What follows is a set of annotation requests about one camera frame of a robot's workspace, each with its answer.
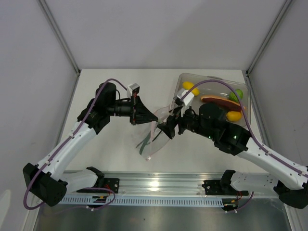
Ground purple cable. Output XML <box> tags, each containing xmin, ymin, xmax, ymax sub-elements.
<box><xmin>23</xmin><ymin>78</ymin><xmax>128</xmax><ymax>210</ymax></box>
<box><xmin>181</xmin><ymin>79</ymin><xmax>308</xmax><ymax>178</ymax></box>

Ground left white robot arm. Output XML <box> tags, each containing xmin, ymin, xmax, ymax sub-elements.
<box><xmin>23</xmin><ymin>78</ymin><xmax>158</xmax><ymax>210</ymax></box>

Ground red meat slice toy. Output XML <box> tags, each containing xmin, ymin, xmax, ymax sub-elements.
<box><xmin>200</xmin><ymin>95</ymin><xmax>246</xmax><ymax>112</ymax></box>

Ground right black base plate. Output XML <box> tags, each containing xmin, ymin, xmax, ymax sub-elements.
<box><xmin>202</xmin><ymin>180</ymin><xmax>249</xmax><ymax>196</ymax></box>

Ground white slotted cable duct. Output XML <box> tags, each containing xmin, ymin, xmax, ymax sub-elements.
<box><xmin>60</xmin><ymin>195</ymin><xmax>224</xmax><ymax>207</ymax></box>

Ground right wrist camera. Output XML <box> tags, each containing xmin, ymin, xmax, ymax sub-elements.
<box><xmin>174</xmin><ymin>89</ymin><xmax>194</xmax><ymax>117</ymax></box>

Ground green guava toy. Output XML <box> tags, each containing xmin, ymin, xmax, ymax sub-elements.
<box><xmin>229</xmin><ymin>89</ymin><xmax>244</xmax><ymax>103</ymax></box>

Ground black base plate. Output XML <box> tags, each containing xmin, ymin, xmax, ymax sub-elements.
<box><xmin>97</xmin><ymin>178</ymin><xmax>120</xmax><ymax>193</ymax></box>
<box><xmin>202</xmin><ymin>180</ymin><xmax>249</xmax><ymax>196</ymax></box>

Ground green onion toy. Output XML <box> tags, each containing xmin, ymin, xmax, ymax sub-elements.
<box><xmin>134</xmin><ymin>122</ymin><xmax>169</xmax><ymax>159</ymax></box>

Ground clear zip top bag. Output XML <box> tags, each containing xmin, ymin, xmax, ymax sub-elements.
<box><xmin>134</xmin><ymin>100</ymin><xmax>174</xmax><ymax>161</ymax></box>

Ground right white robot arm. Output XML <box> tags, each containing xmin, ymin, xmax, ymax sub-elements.
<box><xmin>158</xmin><ymin>103</ymin><xmax>308</xmax><ymax>209</ymax></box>

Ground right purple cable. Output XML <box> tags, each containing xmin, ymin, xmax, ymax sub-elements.
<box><xmin>181</xmin><ymin>79</ymin><xmax>308</xmax><ymax>178</ymax></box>

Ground yellow lemon toy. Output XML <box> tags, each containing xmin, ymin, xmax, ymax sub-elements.
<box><xmin>226</xmin><ymin>111</ymin><xmax>242</xmax><ymax>122</ymax></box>

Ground yellow mango toy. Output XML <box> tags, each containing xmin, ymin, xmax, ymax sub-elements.
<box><xmin>182</xmin><ymin>81</ymin><xmax>200</xmax><ymax>96</ymax></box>

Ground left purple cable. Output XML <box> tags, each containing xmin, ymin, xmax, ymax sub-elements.
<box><xmin>23</xmin><ymin>78</ymin><xmax>128</xmax><ymax>210</ymax></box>

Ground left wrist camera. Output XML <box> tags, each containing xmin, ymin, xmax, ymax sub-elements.
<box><xmin>127</xmin><ymin>83</ymin><xmax>140</xmax><ymax>98</ymax></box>

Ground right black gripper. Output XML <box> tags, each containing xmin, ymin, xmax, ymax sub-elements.
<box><xmin>157</xmin><ymin>103</ymin><xmax>216</xmax><ymax>141</ymax></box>

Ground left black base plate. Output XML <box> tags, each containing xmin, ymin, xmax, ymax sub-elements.
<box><xmin>97</xmin><ymin>178</ymin><xmax>120</xmax><ymax>193</ymax></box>

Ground aluminium mounting rail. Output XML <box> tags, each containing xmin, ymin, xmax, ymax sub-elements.
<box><xmin>104</xmin><ymin>172</ymin><xmax>278</xmax><ymax>198</ymax></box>

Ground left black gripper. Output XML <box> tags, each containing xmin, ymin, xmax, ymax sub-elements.
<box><xmin>107</xmin><ymin>93</ymin><xmax>158</xmax><ymax>126</ymax></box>

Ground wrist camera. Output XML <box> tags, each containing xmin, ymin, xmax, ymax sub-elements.
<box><xmin>127</xmin><ymin>83</ymin><xmax>140</xmax><ymax>98</ymax></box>
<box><xmin>174</xmin><ymin>89</ymin><xmax>194</xmax><ymax>117</ymax></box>

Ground clear plastic tray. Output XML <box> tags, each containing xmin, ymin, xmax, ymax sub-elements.
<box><xmin>174</xmin><ymin>73</ymin><xmax>251</xmax><ymax>124</ymax></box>

